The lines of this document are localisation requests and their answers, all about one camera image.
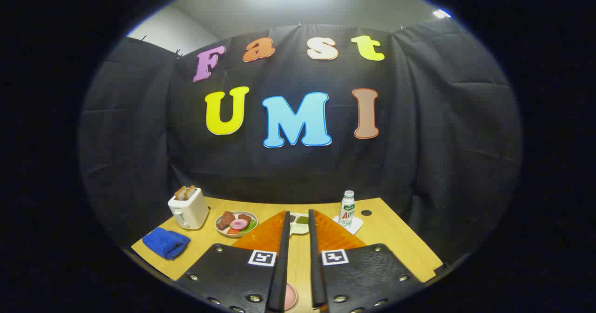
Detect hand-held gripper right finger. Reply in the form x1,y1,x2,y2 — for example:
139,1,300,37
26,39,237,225
308,209,423,313

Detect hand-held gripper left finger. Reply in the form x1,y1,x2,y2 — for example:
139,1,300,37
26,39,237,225
176,210,291,313

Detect pink plate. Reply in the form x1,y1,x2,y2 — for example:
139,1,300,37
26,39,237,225
284,283,298,311

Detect white divided grain tray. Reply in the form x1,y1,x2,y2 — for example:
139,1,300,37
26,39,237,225
290,213,309,236

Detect white square coaster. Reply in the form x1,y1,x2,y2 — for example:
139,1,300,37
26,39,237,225
332,215,364,235

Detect white drink bottle green cap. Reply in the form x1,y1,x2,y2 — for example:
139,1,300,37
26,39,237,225
339,191,356,229

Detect grey food plate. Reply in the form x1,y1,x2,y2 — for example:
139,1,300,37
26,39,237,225
215,211,258,238

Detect white toaster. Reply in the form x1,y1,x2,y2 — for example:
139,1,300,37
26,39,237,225
168,187,210,230

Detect blue folded towel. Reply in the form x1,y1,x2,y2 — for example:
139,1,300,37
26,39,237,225
142,227,191,260

